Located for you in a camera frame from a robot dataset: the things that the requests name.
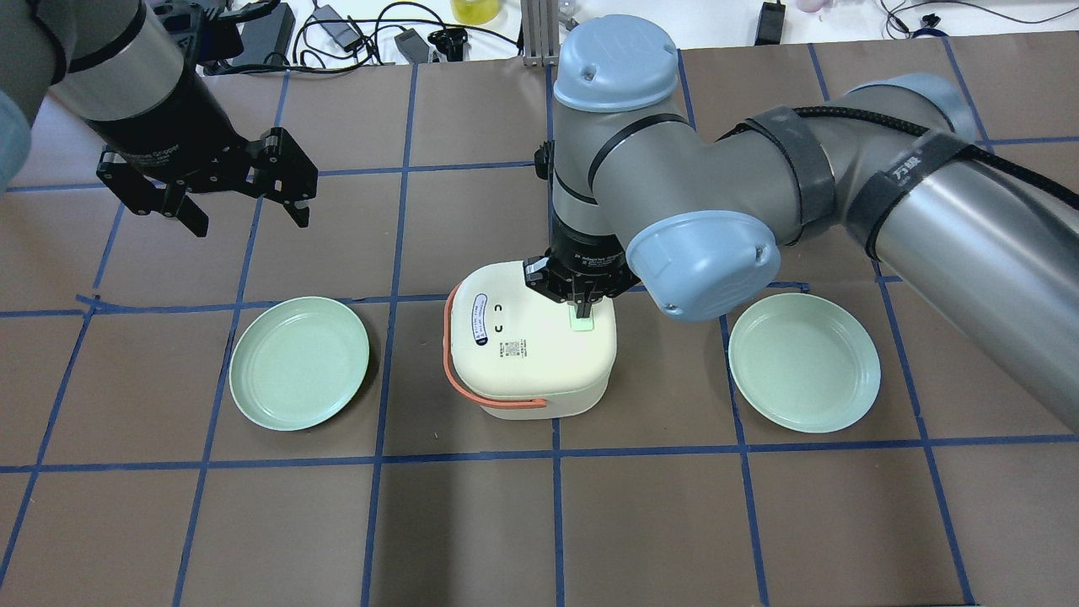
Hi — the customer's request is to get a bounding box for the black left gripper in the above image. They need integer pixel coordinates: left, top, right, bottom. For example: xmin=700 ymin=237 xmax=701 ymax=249
xmin=85 ymin=72 xmax=319 ymax=238

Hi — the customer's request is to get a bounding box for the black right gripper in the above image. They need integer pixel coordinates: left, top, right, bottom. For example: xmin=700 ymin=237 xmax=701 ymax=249
xmin=523 ymin=215 xmax=641 ymax=320

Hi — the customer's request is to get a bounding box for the green plate near right arm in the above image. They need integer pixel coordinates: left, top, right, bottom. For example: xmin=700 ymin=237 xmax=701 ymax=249
xmin=728 ymin=293 xmax=882 ymax=434

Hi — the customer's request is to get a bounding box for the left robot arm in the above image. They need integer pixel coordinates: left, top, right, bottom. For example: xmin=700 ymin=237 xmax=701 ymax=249
xmin=3 ymin=1 xmax=319 ymax=237

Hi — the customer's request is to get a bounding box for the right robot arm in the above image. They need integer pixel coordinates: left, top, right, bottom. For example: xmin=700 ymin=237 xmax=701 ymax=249
xmin=523 ymin=14 xmax=1078 ymax=429

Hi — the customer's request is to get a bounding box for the green plate near left arm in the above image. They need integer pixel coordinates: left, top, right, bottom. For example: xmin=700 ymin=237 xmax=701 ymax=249
xmin=228 ymin=296 xmax=370 ymax=432

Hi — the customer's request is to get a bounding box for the white rice cooker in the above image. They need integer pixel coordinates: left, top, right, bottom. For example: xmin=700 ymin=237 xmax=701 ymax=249
xmin=443 ymin=261 xmax=617 ymax=420

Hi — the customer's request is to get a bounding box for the black power adapter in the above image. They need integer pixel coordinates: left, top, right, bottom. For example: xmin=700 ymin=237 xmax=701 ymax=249
xmin=232 ymin=3 xmax=293 ymax=67

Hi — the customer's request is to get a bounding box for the yellow tape roll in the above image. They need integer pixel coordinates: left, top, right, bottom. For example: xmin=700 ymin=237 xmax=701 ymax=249
xmin=450 ymin=0 xmax=501 ymax=26

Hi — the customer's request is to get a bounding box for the aluminium frame post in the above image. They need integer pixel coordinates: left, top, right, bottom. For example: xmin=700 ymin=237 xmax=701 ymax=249
xmin=520 ymin=0 xmax=561 ymax=67

